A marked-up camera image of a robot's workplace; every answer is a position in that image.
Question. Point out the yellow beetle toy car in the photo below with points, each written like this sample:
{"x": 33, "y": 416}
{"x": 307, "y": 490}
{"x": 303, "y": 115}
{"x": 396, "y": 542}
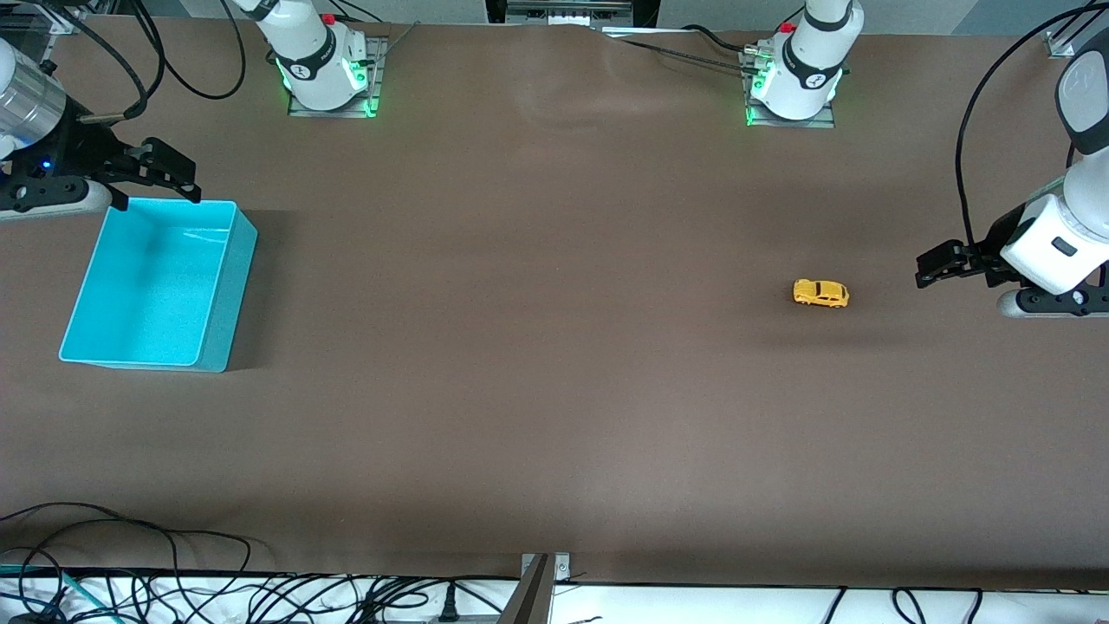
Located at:
{"x": 821, "y": 294}

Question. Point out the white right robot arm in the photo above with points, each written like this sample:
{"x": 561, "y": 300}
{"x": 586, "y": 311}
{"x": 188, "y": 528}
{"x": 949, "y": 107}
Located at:
{"x": 316, "y": 61}

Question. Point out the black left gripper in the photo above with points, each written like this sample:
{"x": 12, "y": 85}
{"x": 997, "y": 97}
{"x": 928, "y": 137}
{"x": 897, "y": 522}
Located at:
{"x": 990, "y": 249}

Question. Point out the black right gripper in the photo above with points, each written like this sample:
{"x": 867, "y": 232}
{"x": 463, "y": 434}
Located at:
{"x": 87, "y": 148}

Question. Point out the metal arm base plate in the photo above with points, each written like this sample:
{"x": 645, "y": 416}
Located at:
{"x": 374, "y": 87}
{"x": 827, "y": 121}

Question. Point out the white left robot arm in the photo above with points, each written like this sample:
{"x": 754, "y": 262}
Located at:
{"x": 810, "y": 61}

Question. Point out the grey metal post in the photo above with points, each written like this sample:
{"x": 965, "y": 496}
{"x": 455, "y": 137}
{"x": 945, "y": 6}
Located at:
{"x": 528, "y": 598}

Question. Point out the black power plug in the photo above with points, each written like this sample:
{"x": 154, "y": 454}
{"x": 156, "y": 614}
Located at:
{"x": 448, "y": 605}

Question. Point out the metal corner bracket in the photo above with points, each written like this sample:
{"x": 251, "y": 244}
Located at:
{"x": 561, "y": 565}

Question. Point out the aluminium frame profile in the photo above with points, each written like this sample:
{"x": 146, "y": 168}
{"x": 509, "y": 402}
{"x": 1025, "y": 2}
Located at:
{"x": 65, "y": 16}
{"x": 1061, "y": 42}

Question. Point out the brown paper table cover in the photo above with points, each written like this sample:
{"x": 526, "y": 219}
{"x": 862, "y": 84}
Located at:
{"x": 554, "y": 347}

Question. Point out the turquoise plastic bin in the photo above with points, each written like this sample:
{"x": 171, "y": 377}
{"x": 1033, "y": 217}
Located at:
{"x": 147, "y": 295}

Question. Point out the white power strip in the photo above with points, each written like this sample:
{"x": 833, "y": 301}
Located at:
{"x": 567, "y": 10}

